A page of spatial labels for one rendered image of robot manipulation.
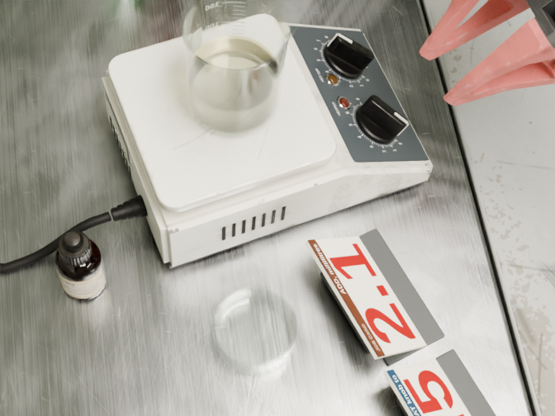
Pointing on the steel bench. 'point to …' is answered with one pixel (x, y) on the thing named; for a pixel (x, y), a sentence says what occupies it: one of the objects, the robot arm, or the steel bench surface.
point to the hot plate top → (246, 154)
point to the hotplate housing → (336, 177)
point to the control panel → (312, 50)
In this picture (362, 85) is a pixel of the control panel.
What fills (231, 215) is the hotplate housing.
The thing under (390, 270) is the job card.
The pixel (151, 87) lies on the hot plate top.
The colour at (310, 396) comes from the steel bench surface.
